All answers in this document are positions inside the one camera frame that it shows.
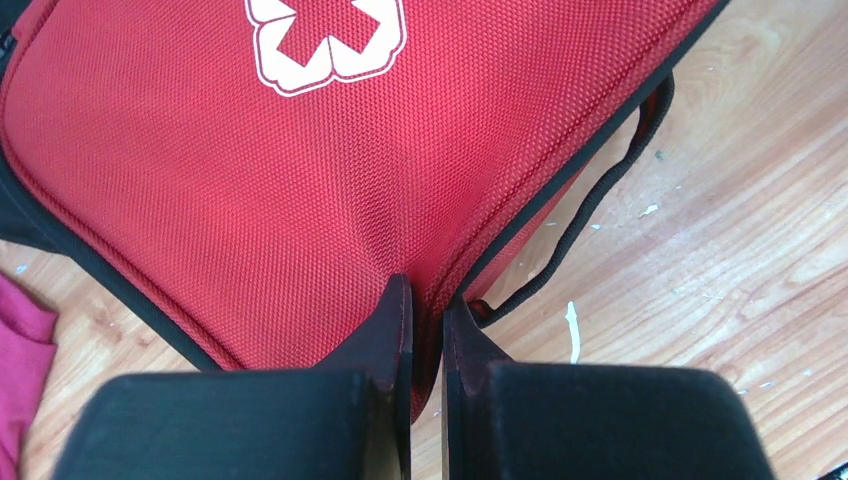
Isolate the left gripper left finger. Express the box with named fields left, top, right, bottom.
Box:
left=53, top=275, right=413, bottom=479

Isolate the pink cloth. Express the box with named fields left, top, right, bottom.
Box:
left=1, top=276, right=58, bottom=479

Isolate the red black medicine kit case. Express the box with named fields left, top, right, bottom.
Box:
left=1, top=1, right=724, bottom=415

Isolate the black cloth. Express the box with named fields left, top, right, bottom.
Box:
left=1, top=0, right=60, bottom=254

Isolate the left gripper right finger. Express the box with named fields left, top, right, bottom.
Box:
left=442, top=299, right=773, bottom=479

